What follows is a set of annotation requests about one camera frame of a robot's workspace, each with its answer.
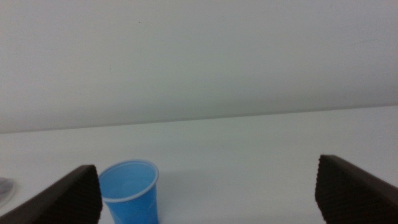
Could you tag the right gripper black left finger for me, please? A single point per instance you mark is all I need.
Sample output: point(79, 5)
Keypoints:
point(71, 199)

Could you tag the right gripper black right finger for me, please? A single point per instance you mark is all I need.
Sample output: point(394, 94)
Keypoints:
point(351, 193)

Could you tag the blue plastic cup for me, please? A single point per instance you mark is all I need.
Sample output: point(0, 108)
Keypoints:
point(133, 208)

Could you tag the round grey cup mat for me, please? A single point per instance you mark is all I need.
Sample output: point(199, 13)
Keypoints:
point(5, 189)

